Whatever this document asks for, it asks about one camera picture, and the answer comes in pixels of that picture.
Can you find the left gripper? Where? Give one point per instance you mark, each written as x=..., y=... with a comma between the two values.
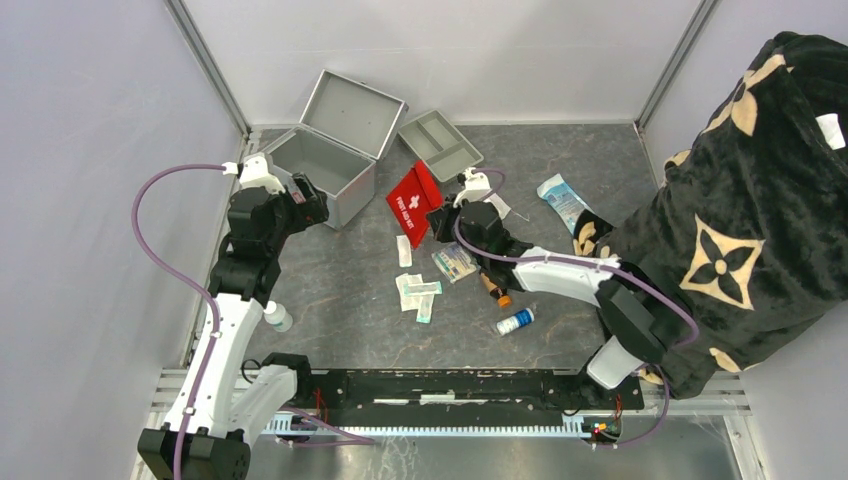
x=309, y=211

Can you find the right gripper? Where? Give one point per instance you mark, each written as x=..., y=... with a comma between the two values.
x=440, y=220

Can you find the red first aid pouch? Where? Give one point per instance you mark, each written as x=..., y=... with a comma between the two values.
x=416, y=195

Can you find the white teal wipe packets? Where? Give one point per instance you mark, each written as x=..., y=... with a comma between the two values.
x=417, y=295

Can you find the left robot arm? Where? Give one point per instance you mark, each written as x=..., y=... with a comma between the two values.
x=209, y=432

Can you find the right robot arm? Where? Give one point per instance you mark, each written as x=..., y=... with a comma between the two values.
x=645, y=313

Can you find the brown medicine bottle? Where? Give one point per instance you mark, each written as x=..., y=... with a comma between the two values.
x=497, y=293

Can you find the bandage box packet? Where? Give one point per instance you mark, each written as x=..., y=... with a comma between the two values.
x=454, y=262

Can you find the white plaster strip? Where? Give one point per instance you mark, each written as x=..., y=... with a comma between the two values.
x=404, y=250

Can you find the white gauze pad bag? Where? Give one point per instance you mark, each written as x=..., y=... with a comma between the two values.
x=504, y=209

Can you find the grey divider tray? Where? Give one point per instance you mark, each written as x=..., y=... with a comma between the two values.
x=445, y=151

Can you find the grey metal case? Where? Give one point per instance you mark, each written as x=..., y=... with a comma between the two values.
x=344, y=130

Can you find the clear white plastic bottle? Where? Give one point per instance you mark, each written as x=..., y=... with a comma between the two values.
x=277, y=317

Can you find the blue white gauze packet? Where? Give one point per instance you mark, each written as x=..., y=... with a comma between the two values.
x=563, y=199

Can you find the white blue small bottle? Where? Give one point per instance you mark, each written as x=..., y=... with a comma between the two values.
x=515, y=322

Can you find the black floral blanket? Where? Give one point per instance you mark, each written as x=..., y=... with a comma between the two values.
x=751, y=220

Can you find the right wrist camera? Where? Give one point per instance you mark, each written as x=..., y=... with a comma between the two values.
x=475, y=186

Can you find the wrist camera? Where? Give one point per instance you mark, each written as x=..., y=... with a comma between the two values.
x=253, y=171
x=475, y=186

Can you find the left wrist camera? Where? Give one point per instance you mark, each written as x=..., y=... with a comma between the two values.
x=253, y=171

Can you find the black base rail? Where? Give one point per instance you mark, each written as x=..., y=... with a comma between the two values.
x=460, y=397

